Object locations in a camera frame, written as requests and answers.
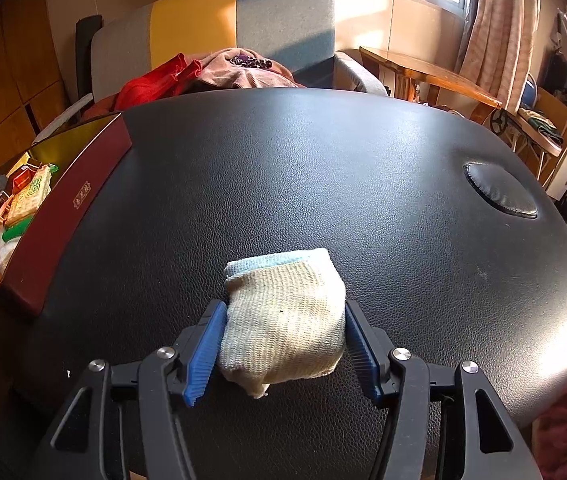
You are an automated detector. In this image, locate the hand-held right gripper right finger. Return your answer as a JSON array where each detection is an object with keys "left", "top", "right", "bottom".
[{"left": 344, "top": 298, "right": 529, "bottom": 480}]

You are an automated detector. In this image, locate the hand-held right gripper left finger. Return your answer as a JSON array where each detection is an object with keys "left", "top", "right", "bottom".
[{"left": 28, "top": 299, "right": 228, "bottom": 480}]

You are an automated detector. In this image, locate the large green cracker packet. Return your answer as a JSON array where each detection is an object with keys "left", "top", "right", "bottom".
[{"left": 0, "top": 163, "right": 60, "bottom": 244}]

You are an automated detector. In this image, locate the cream sock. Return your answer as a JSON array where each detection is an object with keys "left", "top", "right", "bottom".
[{"left": 217, "top": 247, "right": 349, "bottom": 400}]

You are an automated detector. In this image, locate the dark red gift box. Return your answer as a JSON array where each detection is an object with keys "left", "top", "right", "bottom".
[{"left": 0, "top": 111, "right": 134, "bottom": 317}]

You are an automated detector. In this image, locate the wooden panelled cabinet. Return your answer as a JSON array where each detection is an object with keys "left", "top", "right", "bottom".
[{"left": 0, "top": 0, "right": 79, "bottom": 181}]

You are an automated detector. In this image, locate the red cloth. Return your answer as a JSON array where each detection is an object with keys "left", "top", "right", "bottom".
[{"left": 113, "top": 52, "right": 203, "bottom": 111}]

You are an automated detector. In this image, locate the black round cushion plug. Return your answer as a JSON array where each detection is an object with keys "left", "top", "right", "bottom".
[{"left": 463, "top": 161, "right": 539, "bottom": 220}]

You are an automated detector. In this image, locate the white metal folding stand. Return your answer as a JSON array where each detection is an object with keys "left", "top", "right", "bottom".
[{"left": 488, "top": 107, "right": 565, "bottom": 186}]

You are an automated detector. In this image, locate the wooden side table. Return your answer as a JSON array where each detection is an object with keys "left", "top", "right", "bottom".
[{"left": 358, "top": 46, "right": 505, "bottom": 111}]

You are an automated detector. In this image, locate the folded clothes pile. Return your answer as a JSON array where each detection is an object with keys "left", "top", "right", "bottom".
[{"left": 518, "top": 107, "right": 562, "bottom": 144}]

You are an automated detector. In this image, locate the purple beaded accessory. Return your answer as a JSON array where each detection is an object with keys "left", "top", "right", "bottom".
[{"left": 228, "top": 52, "right": 274, "bottom": 70}]

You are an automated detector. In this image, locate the blue chair back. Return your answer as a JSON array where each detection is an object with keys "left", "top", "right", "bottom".
[{"left": 521, "top": 75, "right": 539, "bottom": 111}]

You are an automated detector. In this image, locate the beige patterned curtain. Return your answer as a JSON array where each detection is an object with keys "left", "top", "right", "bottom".
[{"left": 456, "top": 0, "right": 539, "bottom": 111}]

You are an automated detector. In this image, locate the grey yellow blue armchair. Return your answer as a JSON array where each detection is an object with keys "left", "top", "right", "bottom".
[{"left": 76, "top": 0, "right": 389, "bottom": 111}]

